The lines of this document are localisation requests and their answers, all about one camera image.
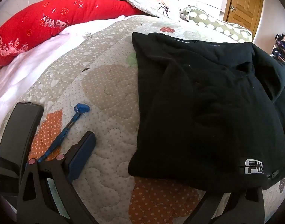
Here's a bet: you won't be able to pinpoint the cluttered shelf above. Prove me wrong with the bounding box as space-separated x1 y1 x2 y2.
270 33 285 63

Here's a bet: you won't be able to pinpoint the blue lanyard strap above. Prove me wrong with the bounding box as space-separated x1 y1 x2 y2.
36 103 90 162

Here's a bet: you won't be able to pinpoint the white bed sheet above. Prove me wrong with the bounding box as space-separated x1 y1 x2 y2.
0 15 126 122

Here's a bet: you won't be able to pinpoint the red printed pillow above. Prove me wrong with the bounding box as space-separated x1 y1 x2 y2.
0 0 143 71

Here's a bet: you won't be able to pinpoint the wooden door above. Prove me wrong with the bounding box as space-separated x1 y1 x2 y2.
223 0 264 36

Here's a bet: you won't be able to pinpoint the quilted heart pattern bedspread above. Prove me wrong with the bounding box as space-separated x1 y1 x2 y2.
0 15 285 224

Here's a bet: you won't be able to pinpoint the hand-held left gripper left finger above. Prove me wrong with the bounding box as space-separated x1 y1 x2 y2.
16 131 97 224

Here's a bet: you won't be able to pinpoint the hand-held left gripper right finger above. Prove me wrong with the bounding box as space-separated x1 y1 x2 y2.
186 185 266 224

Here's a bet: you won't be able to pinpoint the green pillow with white pattern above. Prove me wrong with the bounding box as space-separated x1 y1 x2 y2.
182 6 253 43

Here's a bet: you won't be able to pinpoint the white floral pillow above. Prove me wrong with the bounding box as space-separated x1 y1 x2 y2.
104 0 187 21

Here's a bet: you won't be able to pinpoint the black pants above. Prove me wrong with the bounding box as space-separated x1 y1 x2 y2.
128 31 285 194

